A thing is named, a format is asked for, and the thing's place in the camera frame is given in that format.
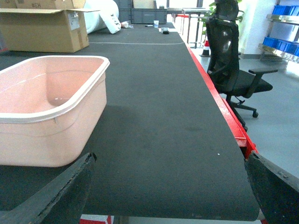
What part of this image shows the pink plastic tub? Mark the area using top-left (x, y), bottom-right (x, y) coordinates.
top-left (0, 56), bottom-right (110, 167)

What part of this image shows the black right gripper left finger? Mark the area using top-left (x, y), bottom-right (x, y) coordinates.
top-left (0, 153), bottom-right (96, 224)

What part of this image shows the white foam roll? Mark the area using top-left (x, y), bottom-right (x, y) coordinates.
top-left (84, 0), bottom-right (121, 34)

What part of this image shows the steel rack with blue bins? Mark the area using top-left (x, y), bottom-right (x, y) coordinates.
top-left (257, 0), bottom-right (299, 64)

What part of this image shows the red metal table frame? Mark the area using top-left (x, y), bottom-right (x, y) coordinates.
top-left (174, 14), bottom-right (259, 224)

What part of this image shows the white paper cup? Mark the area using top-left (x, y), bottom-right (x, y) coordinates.
top-left (153, 20), bottom-right (159, 28)

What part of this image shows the black office chair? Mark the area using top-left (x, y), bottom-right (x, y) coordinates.
top-left (205, 0), bottom-right (278, 133)

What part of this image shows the black table mat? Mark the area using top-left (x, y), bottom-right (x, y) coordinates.
top-left (0, 22), bottom-right (260, 222)

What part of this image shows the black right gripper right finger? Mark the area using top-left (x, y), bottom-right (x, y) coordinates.
top-left (244, 151), bottom-right (299, 224)

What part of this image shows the large cardboard box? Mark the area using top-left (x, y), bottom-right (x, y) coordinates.
top-left (0, 8), bottom-right (100, 53)

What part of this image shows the red white traffic cone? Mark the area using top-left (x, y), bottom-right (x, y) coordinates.
top-left (200, 40), bottom-right (210, 57)

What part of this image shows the grey plastic crate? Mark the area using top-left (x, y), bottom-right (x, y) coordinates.
top-left (118, 8), bottom-right (168, 24)

